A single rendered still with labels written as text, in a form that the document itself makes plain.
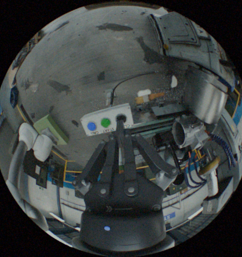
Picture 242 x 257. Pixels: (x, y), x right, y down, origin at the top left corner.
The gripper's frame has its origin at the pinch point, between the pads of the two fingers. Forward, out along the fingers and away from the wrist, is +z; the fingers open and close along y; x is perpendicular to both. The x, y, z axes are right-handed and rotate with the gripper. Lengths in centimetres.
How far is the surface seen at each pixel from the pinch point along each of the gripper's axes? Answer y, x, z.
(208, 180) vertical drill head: 41, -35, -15
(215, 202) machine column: 42, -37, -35
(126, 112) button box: 2.2, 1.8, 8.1
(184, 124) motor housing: 32.7, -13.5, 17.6
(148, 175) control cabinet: 39, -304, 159
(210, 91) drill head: 31.9, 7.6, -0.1
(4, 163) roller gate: -636, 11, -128
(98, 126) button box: -7.8, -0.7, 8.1
